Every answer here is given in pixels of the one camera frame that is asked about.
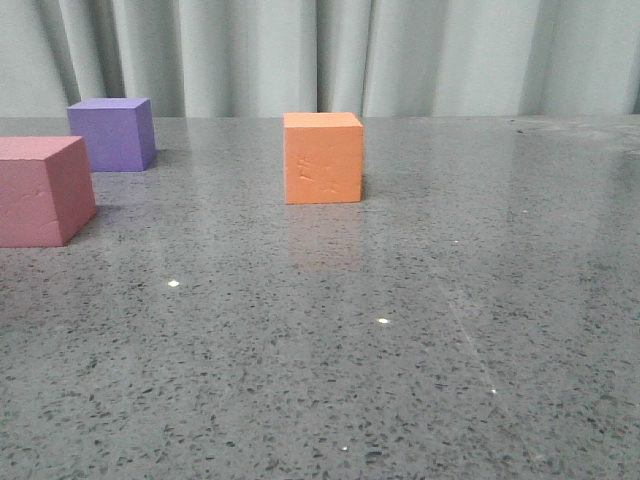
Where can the light grey curtain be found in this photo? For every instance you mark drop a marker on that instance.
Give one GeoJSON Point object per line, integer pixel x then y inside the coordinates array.
{"type": "Point", "coordinates": [375, 58]}

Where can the purple foam cube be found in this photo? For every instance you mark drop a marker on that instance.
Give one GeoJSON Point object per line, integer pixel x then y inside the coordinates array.
{"type": "Point", "coordinates": [118, 132]}

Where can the pink foam cube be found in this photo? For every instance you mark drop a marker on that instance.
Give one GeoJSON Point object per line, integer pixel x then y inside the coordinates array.
{"type": "Point", "coordinates": [46, 190]}

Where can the orange foam cube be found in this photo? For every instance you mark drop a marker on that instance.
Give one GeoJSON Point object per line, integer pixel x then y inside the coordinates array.
{"type": "Point", "coordinates": [323, 157]}

